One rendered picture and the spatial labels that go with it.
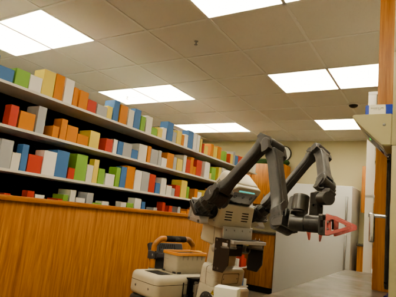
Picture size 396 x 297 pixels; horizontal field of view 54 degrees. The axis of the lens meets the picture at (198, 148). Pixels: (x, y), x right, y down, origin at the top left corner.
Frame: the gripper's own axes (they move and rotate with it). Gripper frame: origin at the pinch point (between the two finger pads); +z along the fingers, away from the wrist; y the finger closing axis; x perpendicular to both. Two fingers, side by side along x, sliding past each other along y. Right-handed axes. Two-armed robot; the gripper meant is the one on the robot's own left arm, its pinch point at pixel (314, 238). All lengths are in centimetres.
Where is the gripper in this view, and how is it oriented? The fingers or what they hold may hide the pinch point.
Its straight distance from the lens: 179.7
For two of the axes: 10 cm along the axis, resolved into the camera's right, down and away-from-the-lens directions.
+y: 8.5, 0.0, -5.3
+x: 5.2, 2.0, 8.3
